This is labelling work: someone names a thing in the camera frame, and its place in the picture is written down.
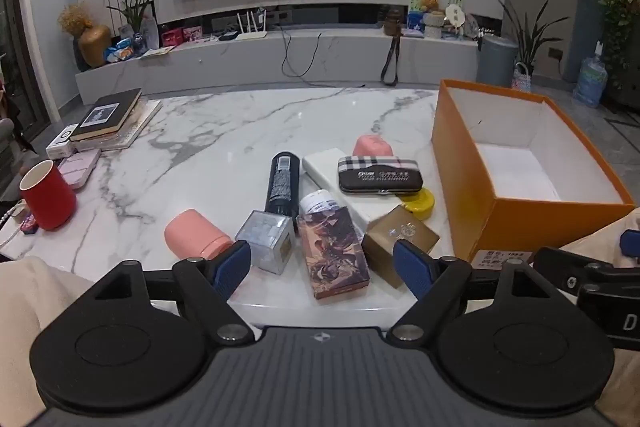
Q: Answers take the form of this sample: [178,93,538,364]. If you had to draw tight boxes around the black cable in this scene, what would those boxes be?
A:
[281,27,323,80]

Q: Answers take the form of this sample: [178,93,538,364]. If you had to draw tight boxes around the pink cylindrical cup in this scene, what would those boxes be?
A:
[164,208,235,260]

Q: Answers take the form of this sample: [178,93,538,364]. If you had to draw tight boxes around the yellow tape measure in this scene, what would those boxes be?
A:
[400,188,437,221]

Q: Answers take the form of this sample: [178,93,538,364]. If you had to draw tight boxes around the white pill bottle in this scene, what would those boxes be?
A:
[299,189,342,218]

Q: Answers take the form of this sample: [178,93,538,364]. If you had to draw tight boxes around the white round fan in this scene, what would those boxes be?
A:
[445,3,466,30]

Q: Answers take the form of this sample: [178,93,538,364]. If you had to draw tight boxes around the snake plant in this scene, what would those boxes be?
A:
[496,0,556,68]

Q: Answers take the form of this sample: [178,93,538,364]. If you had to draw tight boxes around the black hardcover book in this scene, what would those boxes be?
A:
[69,88,143,142]

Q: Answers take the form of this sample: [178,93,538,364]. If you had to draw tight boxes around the marble television console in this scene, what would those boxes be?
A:
[75,27,481,94]

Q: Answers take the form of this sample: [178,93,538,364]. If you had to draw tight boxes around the gold vase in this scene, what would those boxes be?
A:
[78,24,112,68]

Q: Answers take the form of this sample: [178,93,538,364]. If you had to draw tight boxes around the orange cardboard box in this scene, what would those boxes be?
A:
[431,79,636,267]

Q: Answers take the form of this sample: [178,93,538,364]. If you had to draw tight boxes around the dark patterned bottle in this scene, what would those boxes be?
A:
[263,151,301,220]

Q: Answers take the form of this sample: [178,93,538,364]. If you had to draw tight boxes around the long white box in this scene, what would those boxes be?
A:
[302,148,401,228]

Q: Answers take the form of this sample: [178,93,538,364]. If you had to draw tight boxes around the blue snack bag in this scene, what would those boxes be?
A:
[104,38,136,62]

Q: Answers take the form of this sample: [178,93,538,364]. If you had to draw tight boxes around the plaid black case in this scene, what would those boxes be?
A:
[336,155,425,195]

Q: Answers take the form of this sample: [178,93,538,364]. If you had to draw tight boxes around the spiral notebook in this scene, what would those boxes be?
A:
[87,99,163,152]

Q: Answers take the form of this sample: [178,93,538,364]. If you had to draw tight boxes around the green bushy plant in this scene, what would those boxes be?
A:
[592,0,640,90]

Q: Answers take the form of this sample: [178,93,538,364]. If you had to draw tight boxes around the red cup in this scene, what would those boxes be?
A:
[19,159,77,232]

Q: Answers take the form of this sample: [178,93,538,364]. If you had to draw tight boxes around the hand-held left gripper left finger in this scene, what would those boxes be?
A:
[94,240,255,345]

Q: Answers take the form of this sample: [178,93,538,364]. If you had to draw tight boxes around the silver cube box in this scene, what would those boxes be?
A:
[234,208,296,275]

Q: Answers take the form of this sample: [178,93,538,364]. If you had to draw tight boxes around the white router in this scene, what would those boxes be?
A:
[235,9,268,42]

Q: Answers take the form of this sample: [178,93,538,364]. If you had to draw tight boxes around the small white box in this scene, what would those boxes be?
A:
[45,124,83,159]

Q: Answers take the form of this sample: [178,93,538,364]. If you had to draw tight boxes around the grey trash bin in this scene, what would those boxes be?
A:
[477,34,519,84]

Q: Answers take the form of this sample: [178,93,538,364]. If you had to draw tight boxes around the pink pump bottle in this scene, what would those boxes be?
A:
[352,134,396,158]

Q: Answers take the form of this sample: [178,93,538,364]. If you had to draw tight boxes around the brown camera case with strap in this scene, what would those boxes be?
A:
[380,8,405,86]

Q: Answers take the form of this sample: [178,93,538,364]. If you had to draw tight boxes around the dried yellow flowers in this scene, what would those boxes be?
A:
[57,3,93,38]

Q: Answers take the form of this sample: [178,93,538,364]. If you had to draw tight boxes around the pink flat case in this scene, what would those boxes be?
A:
[57,148,102,190]

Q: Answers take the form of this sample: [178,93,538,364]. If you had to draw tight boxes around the cream cloth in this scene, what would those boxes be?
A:
[557,207,640,268]
[0,256,87,423]

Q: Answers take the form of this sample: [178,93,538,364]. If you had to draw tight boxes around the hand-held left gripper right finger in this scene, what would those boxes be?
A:
[386,239,549,344]

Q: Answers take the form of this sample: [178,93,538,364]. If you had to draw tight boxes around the pearl string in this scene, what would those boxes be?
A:
[0,199,31,253]

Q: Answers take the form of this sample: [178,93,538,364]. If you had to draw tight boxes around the woven checked bag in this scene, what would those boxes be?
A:
[511,62,532,94]

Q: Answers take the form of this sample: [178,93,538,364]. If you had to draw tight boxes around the gold square box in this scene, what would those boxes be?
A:
[361,205,441,289]

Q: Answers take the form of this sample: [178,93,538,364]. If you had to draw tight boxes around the green leafy potted plant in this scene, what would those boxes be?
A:
[106,0,157,28]

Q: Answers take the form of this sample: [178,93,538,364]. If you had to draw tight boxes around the illustrated card box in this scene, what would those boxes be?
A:
[296,208,372,302]

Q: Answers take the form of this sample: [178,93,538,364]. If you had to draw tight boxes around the blue water jug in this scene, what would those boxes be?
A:
[572,42,609,108]

